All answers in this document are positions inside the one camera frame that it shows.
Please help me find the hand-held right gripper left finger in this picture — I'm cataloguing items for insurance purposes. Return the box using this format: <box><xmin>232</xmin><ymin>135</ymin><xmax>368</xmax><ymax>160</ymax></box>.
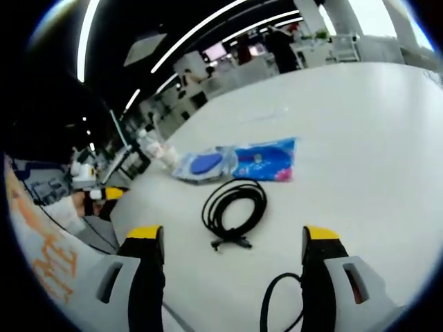
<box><xmin>74</xmin><ymin>224</ymin><xmax>166</xmax><ymax>332</ymax></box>

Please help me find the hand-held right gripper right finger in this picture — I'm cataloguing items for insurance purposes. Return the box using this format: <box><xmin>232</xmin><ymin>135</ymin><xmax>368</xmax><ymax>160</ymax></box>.
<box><xmin>300</xmin><ymin>225</ymin><xmax>409</xmax><ymax>332</ymax></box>

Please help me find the clear plastic bottle red label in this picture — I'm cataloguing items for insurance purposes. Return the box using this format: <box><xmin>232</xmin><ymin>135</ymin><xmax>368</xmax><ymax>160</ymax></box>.
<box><xmin>138</xmin><ymin>133</ymin><xmax>163</xmax><ymax>160</ymax></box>

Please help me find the clear bag with blue pad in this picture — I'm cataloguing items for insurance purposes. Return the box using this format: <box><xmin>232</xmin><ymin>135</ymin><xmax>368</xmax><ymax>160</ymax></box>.
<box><xmin>172</xmin><ymin>145</ymin><xmax>239</xmax><ymax>185</ymax></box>

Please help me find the blue tissue pack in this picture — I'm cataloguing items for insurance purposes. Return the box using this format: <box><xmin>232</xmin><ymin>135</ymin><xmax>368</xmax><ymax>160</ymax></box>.
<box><xmin>235</xmin><ymin>136</ymin><xmax>298</xmax><ymax>183</ymax></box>

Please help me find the person's left hand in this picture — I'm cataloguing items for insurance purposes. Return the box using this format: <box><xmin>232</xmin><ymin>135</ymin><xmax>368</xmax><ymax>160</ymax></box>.
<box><xmin>74</xmin><ymin>192</ymin><xmax>105</xmax><ymax>217</ymax></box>

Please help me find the white cabinet blue trim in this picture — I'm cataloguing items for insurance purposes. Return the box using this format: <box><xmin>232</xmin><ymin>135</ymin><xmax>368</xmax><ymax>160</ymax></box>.
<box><xmin>6</xmin><ymin>155</ymin><xmax>73</xmax><ymax>207</ymax></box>

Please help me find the green pole stand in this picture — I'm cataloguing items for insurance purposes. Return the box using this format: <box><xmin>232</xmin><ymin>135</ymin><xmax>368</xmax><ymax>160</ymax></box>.
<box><xmin>109</xmin><ymin>109</ymin><xmax>152</xmax><ymax>181</ymax></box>

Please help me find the white shirt orange print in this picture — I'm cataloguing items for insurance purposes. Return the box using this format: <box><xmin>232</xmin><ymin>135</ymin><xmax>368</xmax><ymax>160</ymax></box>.
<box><xmin>5</xmin><ymin>155</ymin><xmax>122</xmax><ymax>308</ymax></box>

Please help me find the white table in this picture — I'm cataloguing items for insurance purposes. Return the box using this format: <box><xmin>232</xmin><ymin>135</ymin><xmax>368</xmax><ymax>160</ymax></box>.
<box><xmin>103</xmin><ymin>62</ymin><xmax>442</xmax><ymax>332</ymax></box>

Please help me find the ceiling light strip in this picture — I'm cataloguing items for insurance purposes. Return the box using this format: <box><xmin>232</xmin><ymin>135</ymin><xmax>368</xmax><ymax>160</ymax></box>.
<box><xmin>78</xmin><ymin>0</ymin><xmax>101</xmax><ymax>82</ymax></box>
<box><xmin>150</xmin><ymin>0</ymin><xmax>250</xmax><ymax>73</ymax></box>

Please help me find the pink lit monitor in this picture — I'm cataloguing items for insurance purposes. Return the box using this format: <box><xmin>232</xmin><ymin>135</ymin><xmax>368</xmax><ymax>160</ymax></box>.
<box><xmin>202</xmin><ymin>43</ymin><xmax>228</xmax><ymax>62</ymax></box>

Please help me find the white rack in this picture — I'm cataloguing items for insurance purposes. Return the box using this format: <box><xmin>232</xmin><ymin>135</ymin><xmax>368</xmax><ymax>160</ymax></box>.
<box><xmin>330</xmin><ymin>33</ymin><xmax>359</xmax><ymax>63</ymax></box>

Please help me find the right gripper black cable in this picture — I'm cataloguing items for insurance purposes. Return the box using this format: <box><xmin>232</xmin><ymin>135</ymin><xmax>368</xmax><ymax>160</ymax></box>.
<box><xmin>259</xmin><ymin>272</ymin><xmax>305</xmax><ymax>332</ymax></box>

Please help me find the thin black cable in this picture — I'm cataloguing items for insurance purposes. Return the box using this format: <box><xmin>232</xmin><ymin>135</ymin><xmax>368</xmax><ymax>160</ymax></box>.
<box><xmin>34</xmin><ymin>202</ymin><xmax>118</xmax><ymax>252</ymax></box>

